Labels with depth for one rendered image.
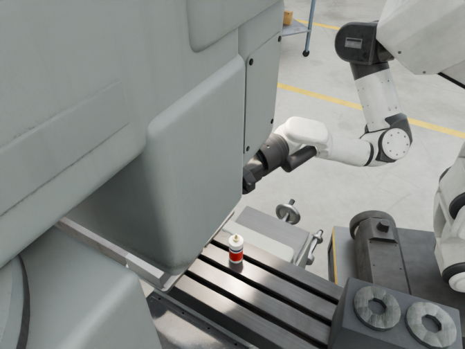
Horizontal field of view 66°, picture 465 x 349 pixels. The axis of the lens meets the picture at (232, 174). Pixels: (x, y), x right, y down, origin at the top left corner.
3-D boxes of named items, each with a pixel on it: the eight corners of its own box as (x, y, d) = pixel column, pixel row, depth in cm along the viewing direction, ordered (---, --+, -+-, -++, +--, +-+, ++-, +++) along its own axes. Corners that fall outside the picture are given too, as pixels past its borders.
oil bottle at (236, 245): (233, 249, 105) (233, 226, 98) (245, 255, 104) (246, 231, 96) (226, 260, 103) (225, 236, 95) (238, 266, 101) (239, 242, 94)
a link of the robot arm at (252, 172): (211, 146, 80) (250, 125, 86) (212, 177, 87) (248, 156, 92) (249, 174, 73) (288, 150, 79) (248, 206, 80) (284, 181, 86)
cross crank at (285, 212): (278, 211, 164) (280, 193, 156) (302, 221, 160) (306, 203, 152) (262, 235, 154) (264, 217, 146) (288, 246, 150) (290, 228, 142)
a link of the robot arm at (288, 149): (261, 129, 83) (294, 111, 88) (248, 152, 92) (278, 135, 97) (293, 165, 80) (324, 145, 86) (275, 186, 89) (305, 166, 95)
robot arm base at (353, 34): (366, 66, 104) (360, 25, 102) (412, 56, 94) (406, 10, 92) (337, 73, 95) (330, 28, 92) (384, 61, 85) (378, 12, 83)
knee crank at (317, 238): (315, 229, 168) (316, 221, 164) (326, 235, 166) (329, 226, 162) (296, 264, 154) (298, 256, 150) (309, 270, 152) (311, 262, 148)
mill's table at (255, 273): (92, 181, 138) (86, 165, 133) (435, 347, 92) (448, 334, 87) (41, 221, 124) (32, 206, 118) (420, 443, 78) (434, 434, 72)
